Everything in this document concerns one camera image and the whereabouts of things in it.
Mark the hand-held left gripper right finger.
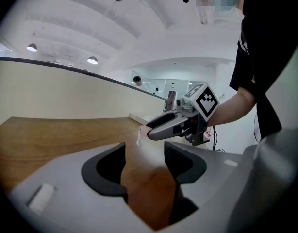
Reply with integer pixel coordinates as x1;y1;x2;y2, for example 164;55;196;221
164;141;256;233

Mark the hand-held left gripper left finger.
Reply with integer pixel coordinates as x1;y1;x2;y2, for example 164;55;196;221
8;142;155;233

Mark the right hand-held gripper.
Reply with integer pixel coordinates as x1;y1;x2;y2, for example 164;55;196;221
146;83;220;147

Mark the pink round tape measure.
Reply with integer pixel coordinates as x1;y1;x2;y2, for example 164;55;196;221
136;125;153;147

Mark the person's right forearm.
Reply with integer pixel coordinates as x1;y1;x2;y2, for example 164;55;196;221
207;86;258;128

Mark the person's black shirt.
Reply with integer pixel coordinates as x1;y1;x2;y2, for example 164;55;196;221
230;0;298;138

